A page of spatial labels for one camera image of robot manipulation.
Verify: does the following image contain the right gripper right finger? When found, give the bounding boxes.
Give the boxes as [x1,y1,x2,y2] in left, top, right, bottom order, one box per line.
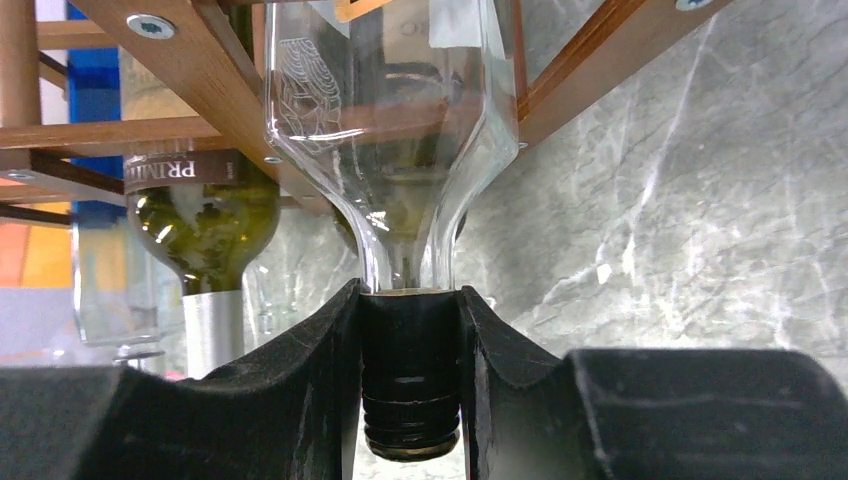
[458,287,847,479]

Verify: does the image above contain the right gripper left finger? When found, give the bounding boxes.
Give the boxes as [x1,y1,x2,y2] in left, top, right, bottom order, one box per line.
[1,280,361,479]

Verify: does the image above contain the clear glass bottle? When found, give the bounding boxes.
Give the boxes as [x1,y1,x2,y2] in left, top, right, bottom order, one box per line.
[243,261,299,340]

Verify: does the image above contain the blue square bottle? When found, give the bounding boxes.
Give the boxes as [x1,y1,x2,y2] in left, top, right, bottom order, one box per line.
[68,46,182,371]

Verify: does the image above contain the dark wine bottle red label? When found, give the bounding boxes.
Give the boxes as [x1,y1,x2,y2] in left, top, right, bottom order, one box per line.
[123,149,280,379]

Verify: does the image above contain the small black gold-capped bottle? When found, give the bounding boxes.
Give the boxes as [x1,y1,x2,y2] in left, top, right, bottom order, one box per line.
[264,1,519,462]

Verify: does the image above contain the brown wooden wine rack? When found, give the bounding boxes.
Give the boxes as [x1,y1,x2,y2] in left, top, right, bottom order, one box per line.
[1,1,722,227]

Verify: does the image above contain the cream orange cylindrical container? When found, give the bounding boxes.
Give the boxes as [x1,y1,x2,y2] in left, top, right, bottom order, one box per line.
[1,221,72,289]

